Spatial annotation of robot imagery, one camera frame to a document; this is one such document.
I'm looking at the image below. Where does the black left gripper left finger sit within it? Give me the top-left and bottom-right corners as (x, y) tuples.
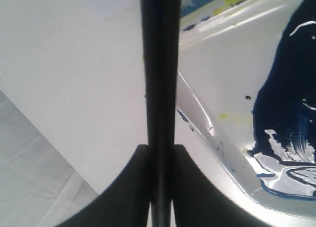
(59, 145), (151, 227)

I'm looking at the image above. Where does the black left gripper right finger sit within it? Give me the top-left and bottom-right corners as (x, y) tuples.
(172, 145), (267, 227)

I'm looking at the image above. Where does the black paintbrush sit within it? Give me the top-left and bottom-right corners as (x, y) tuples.
(141, 0), (181, 227)

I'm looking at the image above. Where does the white paint tray blue paint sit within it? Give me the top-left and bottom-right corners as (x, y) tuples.
(177, 0), (316, 227)

